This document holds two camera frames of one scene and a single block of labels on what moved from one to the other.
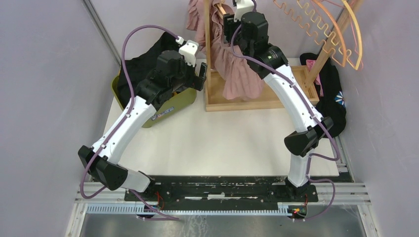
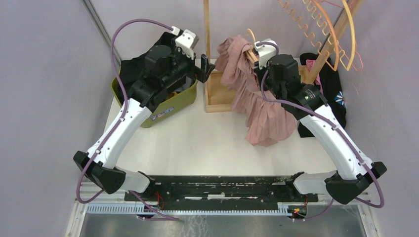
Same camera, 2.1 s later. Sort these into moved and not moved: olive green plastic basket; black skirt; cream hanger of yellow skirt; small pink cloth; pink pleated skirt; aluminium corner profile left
Moved: cream hanger of yellow skirt; pink pleated skirt
Not moved: small pink cloth; aluminium corner profile left; olive green plastic basket; black skirt
